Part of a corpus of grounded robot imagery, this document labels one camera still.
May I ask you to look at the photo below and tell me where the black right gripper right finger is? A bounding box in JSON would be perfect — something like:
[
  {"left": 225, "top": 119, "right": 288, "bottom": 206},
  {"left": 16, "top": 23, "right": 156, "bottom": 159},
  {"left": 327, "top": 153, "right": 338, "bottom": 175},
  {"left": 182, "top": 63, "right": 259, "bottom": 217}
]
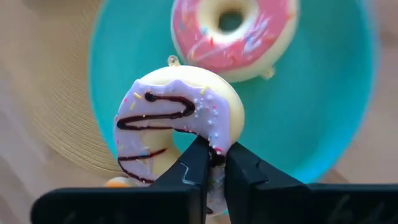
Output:
[{"left": 224, "top": 142, "right": 312, "bottom": 224}]

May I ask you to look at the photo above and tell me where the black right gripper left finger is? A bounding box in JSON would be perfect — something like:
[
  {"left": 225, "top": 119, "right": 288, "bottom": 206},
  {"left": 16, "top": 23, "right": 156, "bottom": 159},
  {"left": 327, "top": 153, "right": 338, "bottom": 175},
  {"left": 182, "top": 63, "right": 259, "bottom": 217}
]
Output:
[{"left": 124, "top": 136, "right": 211, "bottom": 224}]

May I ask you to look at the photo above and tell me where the purple frosted toy donut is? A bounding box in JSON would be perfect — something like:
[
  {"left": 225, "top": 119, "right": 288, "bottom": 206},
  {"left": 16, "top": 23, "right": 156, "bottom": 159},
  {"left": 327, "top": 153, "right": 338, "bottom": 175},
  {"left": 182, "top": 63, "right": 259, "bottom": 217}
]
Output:
[{"left": 113, "top": 55, "right": 246, "bottom": 216}]

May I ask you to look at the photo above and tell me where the pink frosted toy donut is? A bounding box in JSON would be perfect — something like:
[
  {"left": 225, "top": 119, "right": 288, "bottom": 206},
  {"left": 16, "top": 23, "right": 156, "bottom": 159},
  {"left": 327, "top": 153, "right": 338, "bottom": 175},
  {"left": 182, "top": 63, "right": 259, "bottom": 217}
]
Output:
[{"left": 170, "top": 0, "right": 300, "bottom": 83}]

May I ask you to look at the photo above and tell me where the small orange glazed toy donut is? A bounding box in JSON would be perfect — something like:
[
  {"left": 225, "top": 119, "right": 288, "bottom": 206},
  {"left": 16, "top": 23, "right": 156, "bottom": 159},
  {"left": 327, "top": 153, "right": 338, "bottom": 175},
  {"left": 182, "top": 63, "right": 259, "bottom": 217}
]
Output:
[{"left": 104, "top": 176, "right": 136, "bottom": 189}]

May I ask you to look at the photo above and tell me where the turquoise plastic plate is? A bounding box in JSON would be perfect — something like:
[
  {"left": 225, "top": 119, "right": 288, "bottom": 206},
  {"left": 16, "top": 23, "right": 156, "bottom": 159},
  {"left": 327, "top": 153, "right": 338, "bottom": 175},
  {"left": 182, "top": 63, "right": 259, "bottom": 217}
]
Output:
[{"left": 89, "top": 0, "right": 379, "bottom": 184}]

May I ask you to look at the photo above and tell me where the round woven straw placemat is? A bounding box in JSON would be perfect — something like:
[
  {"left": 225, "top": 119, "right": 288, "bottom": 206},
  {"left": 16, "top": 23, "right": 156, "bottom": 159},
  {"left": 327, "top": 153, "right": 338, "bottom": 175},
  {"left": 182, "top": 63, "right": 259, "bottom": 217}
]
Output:
[{"left": 21, "top": 0, "right": 125, "bottom": 180}]

